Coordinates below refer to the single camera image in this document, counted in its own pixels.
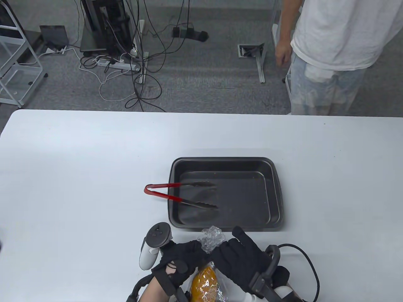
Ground person's left hand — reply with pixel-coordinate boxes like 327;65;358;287
151;240;210;296

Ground empty white rolling cart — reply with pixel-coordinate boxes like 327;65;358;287
0;25;48;107

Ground right black-white hand controller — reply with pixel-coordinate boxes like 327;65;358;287
242;245;304;302

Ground floor socket box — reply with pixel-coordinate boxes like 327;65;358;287
237;43;265;58

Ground left black-white hand controller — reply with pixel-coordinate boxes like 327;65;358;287
139;222;174;270

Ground black computer tower stand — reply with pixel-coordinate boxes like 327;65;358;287
79;0;140;54

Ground dark laptop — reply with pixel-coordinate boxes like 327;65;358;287
39;25;69;49

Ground round yellow bread slice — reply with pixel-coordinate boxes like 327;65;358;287
190;265;218;302

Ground black flat panel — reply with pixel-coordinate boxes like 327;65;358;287
0;0;43;63

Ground black-white hand controller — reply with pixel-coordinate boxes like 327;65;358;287
139;222;174;270
242;245;304;302

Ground dark metal baking tray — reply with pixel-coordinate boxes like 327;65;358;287
168;156;284;232

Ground person's right hand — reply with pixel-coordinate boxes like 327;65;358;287
209;226;272;294

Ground white desk leg frame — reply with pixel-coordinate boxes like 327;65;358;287
257;0;284;83

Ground white power strip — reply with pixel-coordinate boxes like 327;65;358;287
95;57;140;71

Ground clear plastic bakery bag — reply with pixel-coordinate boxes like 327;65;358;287
189;226;229;302

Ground red-handled metal tongs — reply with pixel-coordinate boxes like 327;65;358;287
144;181;218;209

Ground black power adapter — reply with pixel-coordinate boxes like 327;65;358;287
172;26;209;41

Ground tangle of black floor cables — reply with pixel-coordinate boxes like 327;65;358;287
124;0;192;112

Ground white floor cable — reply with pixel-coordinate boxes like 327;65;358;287
38;44;142;102

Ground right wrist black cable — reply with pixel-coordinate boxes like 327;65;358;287
279;243;321;302

